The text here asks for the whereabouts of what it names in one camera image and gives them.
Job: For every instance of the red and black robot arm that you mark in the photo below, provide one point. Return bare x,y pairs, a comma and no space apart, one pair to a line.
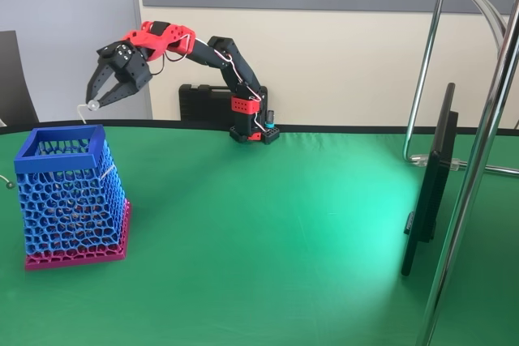
239,70

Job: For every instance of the thin white stick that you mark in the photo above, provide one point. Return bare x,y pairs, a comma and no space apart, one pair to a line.
107,172

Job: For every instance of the blue mesh basket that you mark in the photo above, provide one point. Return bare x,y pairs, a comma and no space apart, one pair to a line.
57,159

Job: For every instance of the black plastic tool case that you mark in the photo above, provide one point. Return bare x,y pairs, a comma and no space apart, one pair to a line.
202,103

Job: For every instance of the black clamp with teal collar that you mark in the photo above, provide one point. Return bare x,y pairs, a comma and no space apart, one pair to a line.
270,121

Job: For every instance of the green table cloth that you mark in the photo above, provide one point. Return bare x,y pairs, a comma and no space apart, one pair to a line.
263,261

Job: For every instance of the clear plastic clip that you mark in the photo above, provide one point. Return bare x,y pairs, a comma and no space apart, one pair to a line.
421,161

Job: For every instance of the black monitor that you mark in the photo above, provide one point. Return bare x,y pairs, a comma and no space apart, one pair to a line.
434,184

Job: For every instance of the chrome tube stand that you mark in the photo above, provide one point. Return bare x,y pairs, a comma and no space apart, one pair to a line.
465,200

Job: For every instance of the small black gripper camera mount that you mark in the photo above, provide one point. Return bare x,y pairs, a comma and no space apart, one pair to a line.
106,54

